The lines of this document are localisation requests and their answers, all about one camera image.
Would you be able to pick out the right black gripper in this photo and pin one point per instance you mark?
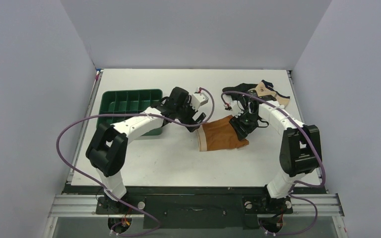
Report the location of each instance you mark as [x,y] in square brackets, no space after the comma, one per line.
[243,128]

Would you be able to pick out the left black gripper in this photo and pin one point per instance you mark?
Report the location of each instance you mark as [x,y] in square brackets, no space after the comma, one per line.
[190,120]

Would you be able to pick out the brown underwear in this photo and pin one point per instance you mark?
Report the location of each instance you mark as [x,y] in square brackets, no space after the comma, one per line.
[219,135]

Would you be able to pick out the beige underwear with dark trim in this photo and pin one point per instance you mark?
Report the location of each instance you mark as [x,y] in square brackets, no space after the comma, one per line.
[266,91]

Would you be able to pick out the green compartment tray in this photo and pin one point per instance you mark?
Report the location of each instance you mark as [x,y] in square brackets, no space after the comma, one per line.
[128,101]

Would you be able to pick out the black patterned underwear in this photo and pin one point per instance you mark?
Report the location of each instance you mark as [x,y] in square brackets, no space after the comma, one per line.
[243,87]

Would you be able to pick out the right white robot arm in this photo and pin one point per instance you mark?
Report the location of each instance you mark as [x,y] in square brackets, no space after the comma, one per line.
[300,145]

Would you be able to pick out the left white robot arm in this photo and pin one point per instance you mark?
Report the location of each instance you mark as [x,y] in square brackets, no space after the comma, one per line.
[107,149]

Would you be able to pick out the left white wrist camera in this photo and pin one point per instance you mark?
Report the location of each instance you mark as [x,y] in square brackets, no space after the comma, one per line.
[198,100]

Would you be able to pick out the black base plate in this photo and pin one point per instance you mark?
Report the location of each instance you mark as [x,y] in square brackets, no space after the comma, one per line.
[204,208]

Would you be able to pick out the aluminium frame rail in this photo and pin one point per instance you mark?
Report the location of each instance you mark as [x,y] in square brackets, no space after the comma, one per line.
[77,206]

